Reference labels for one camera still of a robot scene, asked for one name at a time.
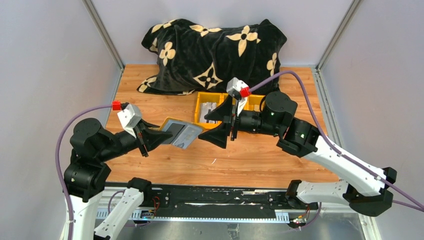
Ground silver VIP card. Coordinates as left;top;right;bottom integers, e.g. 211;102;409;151
171;125;203;150

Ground yellow leather card holder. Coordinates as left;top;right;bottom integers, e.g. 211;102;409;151
159;117;204;150

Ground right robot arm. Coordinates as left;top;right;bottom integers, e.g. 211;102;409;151
199;91;397;217

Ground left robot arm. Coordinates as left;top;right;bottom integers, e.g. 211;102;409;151
64;118;172;240

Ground grey white cards stack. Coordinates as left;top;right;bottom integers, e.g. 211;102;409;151
199;102;217;124

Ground middle yellow plastic bin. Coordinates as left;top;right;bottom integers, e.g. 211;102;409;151
219;93;233;104

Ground yellow plastic bin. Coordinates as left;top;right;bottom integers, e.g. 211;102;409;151
194;92;223;130
245;94;266;112
219;93;233;104

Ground right yellow plastic bin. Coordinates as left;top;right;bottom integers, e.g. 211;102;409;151
245;94;266;112

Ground left yellow plastic bin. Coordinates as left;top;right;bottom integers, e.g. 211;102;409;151
194;92;223;130

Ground black floral plush blanket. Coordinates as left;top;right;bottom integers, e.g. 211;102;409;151
137;18;288;96

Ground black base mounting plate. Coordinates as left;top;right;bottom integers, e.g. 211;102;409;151
120;184;320;220

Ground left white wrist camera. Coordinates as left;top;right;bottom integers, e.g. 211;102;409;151
117;103;142;138

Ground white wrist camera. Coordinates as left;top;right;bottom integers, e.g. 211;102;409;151
117;103;142;138
226;77;251;115

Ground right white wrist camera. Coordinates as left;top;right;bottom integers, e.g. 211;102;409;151
226;77;251;115

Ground aluminium frame rail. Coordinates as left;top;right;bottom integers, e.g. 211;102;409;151
69;186;374;223

